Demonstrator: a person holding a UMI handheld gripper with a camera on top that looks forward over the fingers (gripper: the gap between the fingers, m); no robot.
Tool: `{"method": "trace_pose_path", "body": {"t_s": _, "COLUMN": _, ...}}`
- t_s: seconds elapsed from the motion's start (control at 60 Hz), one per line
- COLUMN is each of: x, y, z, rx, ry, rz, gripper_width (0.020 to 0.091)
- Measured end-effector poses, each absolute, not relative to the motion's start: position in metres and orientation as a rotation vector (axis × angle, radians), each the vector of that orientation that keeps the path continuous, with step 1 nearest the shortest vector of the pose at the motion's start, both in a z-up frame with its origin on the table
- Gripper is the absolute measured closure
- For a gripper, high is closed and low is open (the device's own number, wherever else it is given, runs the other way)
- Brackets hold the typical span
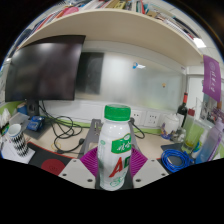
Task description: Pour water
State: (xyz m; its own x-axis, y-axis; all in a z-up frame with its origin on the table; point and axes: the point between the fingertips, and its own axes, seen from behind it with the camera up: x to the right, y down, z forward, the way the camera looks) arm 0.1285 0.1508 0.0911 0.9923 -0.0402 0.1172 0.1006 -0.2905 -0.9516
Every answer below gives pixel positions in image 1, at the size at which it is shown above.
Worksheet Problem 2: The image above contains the purple hanging banner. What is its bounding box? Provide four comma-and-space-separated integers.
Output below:
202, 54, 222, 103

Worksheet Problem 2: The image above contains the rectangular ceiling light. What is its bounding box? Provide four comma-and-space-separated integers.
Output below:
193, 37, 207, 49

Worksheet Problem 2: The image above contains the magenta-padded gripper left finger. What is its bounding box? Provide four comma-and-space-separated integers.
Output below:
58, 146, 101, 190

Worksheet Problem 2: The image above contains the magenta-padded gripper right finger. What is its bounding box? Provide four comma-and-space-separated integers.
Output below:
129, 148, 171, 189

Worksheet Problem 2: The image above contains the white printed paper sheet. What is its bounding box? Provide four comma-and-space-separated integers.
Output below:
0, 146, 36, 165

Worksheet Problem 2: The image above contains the black computer monitor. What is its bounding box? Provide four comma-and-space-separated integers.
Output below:
4, 34, 87, 118

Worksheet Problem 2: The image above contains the black power cable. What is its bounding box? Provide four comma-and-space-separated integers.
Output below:
39, 101, 85, 155

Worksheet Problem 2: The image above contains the white wall power outlet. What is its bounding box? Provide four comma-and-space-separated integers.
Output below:
144, 111, 161, 128
130, 109, 143, 125

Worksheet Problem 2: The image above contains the white green-capped drink bottle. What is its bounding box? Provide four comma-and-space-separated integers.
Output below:
96, 103, 133, 192

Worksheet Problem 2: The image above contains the small blue box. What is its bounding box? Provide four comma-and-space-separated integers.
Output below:
26, 115, 45, 132

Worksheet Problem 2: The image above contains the translucent purple water bottle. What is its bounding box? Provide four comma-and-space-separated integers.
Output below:
194, 118, 224, 165

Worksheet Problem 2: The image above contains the dark wine bottle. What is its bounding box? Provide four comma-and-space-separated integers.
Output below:
176, 92, 189, 128

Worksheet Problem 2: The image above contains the dark blue mouse pad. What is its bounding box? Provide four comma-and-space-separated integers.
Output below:
160, 142, 184, 155

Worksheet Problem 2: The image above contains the black desk mat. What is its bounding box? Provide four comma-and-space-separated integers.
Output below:
27, 142, 84, 175

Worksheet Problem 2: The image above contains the black white checkered mug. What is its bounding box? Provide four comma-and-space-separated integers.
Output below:
7, 123, 30, 158

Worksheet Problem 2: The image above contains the coiled blue cable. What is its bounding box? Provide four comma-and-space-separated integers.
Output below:
160, 148, 195, 174

